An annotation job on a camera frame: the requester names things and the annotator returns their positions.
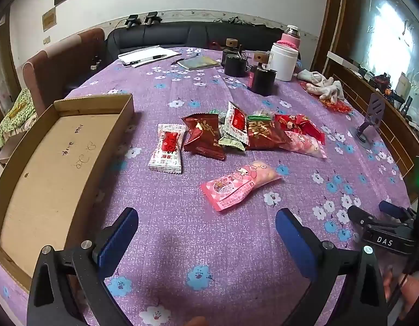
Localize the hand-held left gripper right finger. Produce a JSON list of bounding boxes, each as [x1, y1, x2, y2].
[[275, 208, 390, 326]]

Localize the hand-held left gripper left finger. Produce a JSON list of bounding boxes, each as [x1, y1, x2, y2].
[[26, 206, 139, 326]]

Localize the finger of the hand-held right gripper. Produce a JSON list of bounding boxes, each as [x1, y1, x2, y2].
[[347, 205, 379, 227], [379, 200, 416, 222]]

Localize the red cartoon snack packet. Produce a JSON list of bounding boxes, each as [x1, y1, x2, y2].
[[294, 117, 327, 145], [275, 114, 310, 133]]

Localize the brown cardboard box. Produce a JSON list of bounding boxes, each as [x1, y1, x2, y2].
[[0, 93, 135, 293]]

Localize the person's right hand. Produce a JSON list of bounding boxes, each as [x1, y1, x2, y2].
[[383, 269, 419, 316]]

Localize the wooden cabinet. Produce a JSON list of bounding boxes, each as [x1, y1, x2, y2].
[[323, 51, 419, 184]]

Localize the pink cartoon snack packet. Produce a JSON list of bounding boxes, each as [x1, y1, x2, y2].
[[200, 159, 283, 212]]

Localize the pale pink snack packet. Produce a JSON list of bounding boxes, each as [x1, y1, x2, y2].
[[279, 131, 327, 159]]

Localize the grey phone stand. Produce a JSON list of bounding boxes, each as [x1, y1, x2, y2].
[[357, 92, 387, 148]]

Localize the white red-label snack packet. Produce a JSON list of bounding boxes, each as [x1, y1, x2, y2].
[[148, 123, 187, 174], [218, 101, 250, 151]]

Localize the red foil packet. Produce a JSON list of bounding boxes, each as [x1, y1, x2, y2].
[[299, 81, 353, 113]]

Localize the dark red snack packet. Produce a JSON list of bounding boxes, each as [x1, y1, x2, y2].
[[245, 117, 292, 151], [181, 113, 227, 161]]

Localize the dark clutter pile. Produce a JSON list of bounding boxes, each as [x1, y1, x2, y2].
[[369, 73, 415, 116]]

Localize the white work gloves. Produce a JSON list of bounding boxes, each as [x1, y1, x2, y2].
[[297, 70, 346, 102]]

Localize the clear green-ended snack packet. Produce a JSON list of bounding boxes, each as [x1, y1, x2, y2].
[[247, 109, 275, 123]]

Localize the green patterned cloth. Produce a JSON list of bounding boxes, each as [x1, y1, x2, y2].
[[0, 88, 37, 146]]

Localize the black cylinder with brown top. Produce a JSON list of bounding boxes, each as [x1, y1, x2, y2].
[[247, 51, 278, 96], [221, 38, 250, 77]]

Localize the purple floral tablecloth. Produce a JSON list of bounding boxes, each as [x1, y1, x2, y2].
[[0, 46, 417, 326]]

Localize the white plastic jar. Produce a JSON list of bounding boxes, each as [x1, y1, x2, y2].
[[269, 42, 300, 82]]

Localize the bright window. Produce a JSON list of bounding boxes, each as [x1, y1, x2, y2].
[[345, 0, 419, 85]]

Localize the brown upholstered chair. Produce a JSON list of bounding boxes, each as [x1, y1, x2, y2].
[[23, 28, 106, 116]]

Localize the black pen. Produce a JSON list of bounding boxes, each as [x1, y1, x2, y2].
[[123, 54, 164, 67]]

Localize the pink sleeved steel bottle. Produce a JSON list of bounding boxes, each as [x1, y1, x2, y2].
[[276, 25, 302, 53]]

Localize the white paper sheets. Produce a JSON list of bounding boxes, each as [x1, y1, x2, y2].
[[118, 45, 181, 68]]

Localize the grey notebook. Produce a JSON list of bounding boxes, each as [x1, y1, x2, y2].
[[177, 56, 221, 72]]

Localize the black leather sofa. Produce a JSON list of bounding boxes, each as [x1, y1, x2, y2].
[[106, 20, 319, 72]]

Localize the wooden wall plaque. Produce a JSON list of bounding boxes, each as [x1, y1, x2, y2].
[[42, 7, 57, 32]]

